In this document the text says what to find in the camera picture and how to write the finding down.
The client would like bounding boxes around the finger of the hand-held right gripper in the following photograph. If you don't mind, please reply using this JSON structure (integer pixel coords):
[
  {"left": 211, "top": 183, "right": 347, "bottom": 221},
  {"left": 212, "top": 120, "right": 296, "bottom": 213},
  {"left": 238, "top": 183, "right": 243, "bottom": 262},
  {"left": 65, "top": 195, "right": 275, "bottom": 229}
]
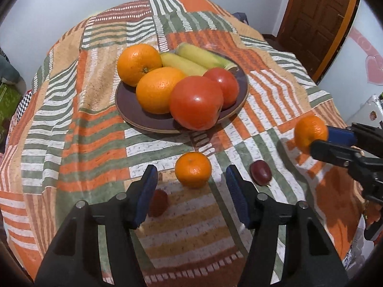
[
  {"left": 310, "top": 139, "right": 364, "bottom": 168},
  {"left": 326, "top": 122, "right": 383, "bottom": 154}
]

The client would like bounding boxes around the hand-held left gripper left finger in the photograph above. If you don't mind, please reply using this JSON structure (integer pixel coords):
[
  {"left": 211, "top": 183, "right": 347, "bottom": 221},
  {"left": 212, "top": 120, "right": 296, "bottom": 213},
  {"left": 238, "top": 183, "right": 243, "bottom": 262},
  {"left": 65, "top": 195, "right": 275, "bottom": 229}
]
[{"left": 34, "top": 164, "right": 159, "bottom": 287}]

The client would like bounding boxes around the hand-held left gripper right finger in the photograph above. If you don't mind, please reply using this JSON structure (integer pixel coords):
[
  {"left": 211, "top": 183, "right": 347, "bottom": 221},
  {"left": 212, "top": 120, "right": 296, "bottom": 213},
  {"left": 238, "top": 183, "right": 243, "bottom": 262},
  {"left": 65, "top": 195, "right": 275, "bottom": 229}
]
[{"left": 225, "top": 164, "right": 349, "bottom": 287}]

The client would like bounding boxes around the small mandarin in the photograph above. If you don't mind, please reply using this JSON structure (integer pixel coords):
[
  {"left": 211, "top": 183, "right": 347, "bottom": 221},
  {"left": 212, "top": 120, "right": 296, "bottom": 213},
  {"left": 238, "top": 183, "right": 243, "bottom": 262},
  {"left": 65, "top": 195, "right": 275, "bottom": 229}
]
[
  {"left": 294, "top": 115, "right": 329, "bottom": 155},
  {"left": 175, "top": 152, "right": 212, "bottom": 189}
]

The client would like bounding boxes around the brown ceramic plate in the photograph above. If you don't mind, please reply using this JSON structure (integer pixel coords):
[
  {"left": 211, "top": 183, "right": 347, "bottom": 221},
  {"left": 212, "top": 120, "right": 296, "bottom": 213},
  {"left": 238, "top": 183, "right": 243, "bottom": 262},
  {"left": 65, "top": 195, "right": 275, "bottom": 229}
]
[{"left": 114, "top": 48, "right": 249, "bottom": 134}]

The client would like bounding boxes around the red tomato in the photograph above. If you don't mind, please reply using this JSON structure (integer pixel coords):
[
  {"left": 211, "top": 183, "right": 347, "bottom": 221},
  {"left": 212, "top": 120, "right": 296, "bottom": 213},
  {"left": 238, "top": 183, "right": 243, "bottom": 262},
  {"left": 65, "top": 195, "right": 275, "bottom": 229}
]
[
  {"left": 169, "top": 76, "right": 224, "bottom": 131},
  {"left": 203, "top": 67, "right": 240, "bottom": 110}
]

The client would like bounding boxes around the large orange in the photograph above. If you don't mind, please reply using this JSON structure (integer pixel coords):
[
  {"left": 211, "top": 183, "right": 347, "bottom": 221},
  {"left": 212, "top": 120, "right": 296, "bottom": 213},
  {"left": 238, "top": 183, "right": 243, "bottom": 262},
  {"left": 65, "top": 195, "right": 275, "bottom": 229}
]
[
  {"left": 136, "top": 67, "right": 188, "bottom": 115},
  {"left": 117, "top": 44, "right": 163, "bottom": 87}
]

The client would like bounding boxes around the yellow corn cob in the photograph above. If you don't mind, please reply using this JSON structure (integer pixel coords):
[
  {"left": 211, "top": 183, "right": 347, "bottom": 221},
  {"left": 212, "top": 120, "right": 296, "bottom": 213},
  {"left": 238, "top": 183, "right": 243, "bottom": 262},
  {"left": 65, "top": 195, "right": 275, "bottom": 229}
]
[
  {"left": 175, "top": 43, "right": 238, "bottom": 72},
  {"left": 160, "top": 52, "right": 208, "bottom": 77}
]

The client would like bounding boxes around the small red fruit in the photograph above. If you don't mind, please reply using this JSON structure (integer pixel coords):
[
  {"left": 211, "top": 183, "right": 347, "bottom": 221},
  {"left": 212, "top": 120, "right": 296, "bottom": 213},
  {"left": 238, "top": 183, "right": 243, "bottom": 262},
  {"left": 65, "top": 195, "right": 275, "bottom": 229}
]
[{"left": 148, "top": 189, "right": 169, "bottom": 217}]

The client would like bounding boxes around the dark red plum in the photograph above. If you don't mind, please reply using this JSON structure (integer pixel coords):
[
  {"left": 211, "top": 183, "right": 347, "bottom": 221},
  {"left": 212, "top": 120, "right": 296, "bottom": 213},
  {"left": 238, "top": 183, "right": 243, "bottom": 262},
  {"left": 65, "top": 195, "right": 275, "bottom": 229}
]
[{"left": 250, "top": 160, "right": 272, "bottom": 186}]

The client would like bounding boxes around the pink heart sticker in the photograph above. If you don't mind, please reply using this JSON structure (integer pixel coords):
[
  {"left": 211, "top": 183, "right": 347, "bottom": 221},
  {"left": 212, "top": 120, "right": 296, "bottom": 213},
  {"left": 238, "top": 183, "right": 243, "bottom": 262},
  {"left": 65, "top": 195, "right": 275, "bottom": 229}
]
[{"left": 365, "top": 55, "right": 383, "bottom": 86}]

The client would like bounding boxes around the striped patchwork blanket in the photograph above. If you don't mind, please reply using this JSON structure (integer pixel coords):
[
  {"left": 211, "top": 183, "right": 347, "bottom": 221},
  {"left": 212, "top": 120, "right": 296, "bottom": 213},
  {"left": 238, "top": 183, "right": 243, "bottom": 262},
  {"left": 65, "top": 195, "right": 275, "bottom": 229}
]
[{"left": 0, "top": 0, "right": 367, "bottom": 287}]

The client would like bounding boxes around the white wardrobe door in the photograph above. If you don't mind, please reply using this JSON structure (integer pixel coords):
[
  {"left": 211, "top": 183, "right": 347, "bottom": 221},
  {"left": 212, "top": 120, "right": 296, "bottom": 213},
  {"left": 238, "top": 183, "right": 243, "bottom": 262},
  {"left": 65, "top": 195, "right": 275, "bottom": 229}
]
[{"left": 317, "top": 0, "right": 383, "bottom": 126}]

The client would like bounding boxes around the brown wooden door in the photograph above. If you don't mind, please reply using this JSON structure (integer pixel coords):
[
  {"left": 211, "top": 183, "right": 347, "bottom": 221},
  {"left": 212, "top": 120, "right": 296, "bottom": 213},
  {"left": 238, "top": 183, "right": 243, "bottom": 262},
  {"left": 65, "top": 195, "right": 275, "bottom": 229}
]
[{"left": 277, "top": 0, "right": 360, "bottom": 81}]

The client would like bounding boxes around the black white checkered cloth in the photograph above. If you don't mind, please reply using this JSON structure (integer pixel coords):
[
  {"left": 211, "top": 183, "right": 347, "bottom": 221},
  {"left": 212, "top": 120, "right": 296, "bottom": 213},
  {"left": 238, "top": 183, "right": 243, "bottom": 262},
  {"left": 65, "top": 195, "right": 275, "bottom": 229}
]
[{"left": 13, "top": 91, "right": 33, "bottom": 120}]

